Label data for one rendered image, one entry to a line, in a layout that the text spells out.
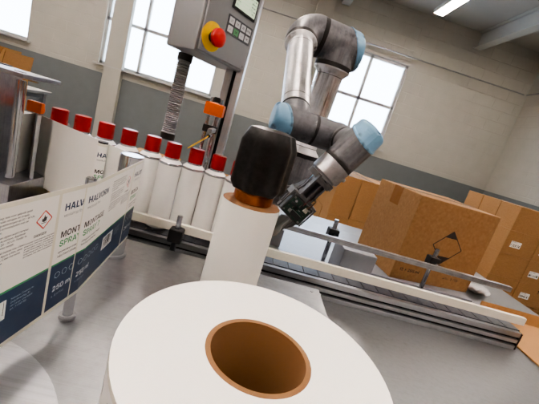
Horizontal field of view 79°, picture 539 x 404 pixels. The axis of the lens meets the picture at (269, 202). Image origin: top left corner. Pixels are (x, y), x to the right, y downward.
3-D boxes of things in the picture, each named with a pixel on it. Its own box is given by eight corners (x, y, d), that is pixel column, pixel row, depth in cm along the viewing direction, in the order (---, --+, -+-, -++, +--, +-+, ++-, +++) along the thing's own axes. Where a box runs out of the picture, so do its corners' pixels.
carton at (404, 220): (388, 276, 102) (422, 195, 96) (355, 245, 124) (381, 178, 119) (466, 292, 109) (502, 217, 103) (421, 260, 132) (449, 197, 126)
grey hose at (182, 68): (157, 137, 82) (176, 50, 78) (162, 136, 86) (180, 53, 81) (172, 141, 82) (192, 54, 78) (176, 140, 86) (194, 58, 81)
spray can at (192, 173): (168, 233, 77) (188, 147, 72) (166, 224, 81) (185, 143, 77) (190, 236, 79) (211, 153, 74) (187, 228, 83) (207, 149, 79)
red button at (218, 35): (208, 23, 69) (218, 25, 67) (220, 30, 72) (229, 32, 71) (203, 42, 70) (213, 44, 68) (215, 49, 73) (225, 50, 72)
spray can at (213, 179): (184, 234, 79) (204, 151, 74) (195, 230, 84) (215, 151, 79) (202, 242, 77) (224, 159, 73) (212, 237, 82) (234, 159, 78)
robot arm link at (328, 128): (313, 112, 86) (326, 117, 75) (350, 126, 88) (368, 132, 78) (302, 141, 88) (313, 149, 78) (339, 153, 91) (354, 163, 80)
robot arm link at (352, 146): (374, 138, 79) (392, 145, 71) (340, 170, 80) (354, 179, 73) (355, 114, 76) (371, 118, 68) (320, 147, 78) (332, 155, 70)
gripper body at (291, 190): (273, 206, 72) (314, 167, 70) (273, 197, 80) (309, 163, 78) (297, 230, 73) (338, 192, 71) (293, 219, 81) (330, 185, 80)
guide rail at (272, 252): (93, 209, 73) (95, 200, 73) (96, 208, 74) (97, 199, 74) (523, 325, 83) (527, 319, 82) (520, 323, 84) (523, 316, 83)
